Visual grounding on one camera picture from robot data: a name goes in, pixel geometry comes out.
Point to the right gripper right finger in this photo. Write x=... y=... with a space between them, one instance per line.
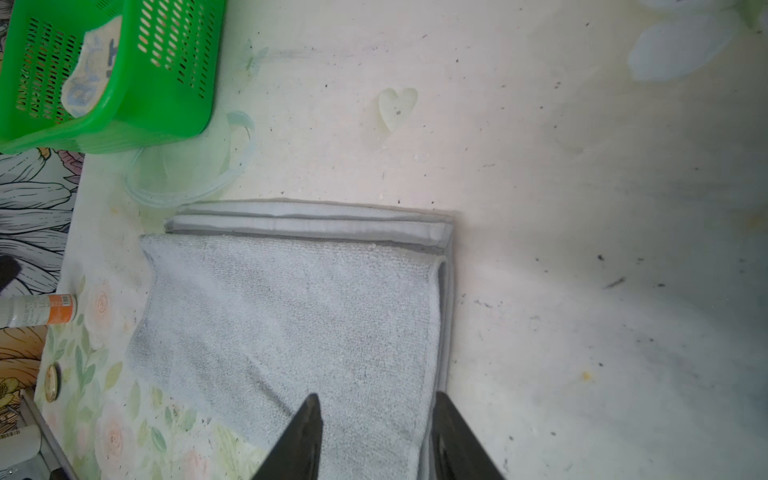
x=456 y=452

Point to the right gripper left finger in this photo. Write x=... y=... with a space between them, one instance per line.
x=297 y=453

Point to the plain grey towel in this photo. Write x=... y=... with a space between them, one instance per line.
x=255 y=305

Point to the grey patterned towel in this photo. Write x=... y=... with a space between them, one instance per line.
x=83 y=89

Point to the small orange cap bottle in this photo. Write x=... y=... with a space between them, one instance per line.
x=37 y=310

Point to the green plastic basket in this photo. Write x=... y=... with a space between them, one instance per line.
x=161 y=82

